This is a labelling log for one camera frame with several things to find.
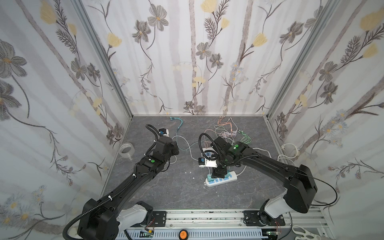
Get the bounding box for white short USB cable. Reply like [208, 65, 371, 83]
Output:
[169, 134, 211, 175]

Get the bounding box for green multi-head charging cable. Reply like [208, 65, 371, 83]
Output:
[230, 129, 253, 145]

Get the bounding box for white power strip blue outlets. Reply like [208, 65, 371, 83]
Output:
[204, 171, 238, 187]

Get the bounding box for pink multi-head cable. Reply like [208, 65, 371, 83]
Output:
[203, 116, 235, 142]

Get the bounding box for white six-outlet colourful power strip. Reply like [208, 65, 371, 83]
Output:
[203, 147, 216, 159]

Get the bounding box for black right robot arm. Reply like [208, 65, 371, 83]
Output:
[211, 137, 318, 226]

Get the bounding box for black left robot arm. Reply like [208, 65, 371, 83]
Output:
[63, 136, 179, 240]

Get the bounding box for clear tape roll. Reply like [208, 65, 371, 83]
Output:
[119, 142, 136, 160]

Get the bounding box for orange emergency button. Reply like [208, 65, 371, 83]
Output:
[179, 230, 189, 240]

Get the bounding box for white scissors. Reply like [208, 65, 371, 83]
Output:
[292, 225, 321, 240]

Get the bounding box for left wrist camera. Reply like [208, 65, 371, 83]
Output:
[159, 128, 170, 137]

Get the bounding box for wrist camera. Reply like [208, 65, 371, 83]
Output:
[198, 157, 218, 168]
[159, 128, 170, 137]

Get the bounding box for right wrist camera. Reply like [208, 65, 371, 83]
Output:
[198, 157, 218, 168]

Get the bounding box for white cable of long strip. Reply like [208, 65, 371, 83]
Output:
[253, 143, 300, 169]

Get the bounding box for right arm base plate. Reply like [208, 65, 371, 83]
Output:
[243, 210, 286, 227]

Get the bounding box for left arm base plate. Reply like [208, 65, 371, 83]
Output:
[145, 211, 167, 228]

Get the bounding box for aluminium rail frame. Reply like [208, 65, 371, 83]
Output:
[115, 205, 335, 240]

